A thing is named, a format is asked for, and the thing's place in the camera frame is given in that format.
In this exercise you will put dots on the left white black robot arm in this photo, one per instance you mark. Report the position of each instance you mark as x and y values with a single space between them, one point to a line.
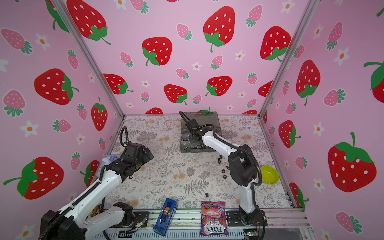
71 222

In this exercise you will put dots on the yellow green bowl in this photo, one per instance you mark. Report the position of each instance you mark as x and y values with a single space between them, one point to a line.
270 175

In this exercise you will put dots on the purple Fox's candy bag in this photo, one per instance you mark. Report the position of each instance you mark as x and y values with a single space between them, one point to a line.
213 219

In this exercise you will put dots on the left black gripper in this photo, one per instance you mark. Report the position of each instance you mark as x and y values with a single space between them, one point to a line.
146 157

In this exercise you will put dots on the blue white tissue pack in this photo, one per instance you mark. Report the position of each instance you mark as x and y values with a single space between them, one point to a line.
108 159

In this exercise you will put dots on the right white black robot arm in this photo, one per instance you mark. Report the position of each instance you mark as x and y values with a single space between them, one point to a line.
243 166

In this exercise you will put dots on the grey plastic compartment organizer box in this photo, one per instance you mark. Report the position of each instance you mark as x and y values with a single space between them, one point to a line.
202 117

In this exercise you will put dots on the blue rectangular plastic box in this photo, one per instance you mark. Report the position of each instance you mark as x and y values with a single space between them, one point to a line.
165 217

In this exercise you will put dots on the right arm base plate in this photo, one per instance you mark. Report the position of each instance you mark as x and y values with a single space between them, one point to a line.
239 218

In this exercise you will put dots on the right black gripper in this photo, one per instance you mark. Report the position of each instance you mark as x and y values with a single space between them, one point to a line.
193 141

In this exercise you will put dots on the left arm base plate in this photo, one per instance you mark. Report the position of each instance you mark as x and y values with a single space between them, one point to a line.
138 220

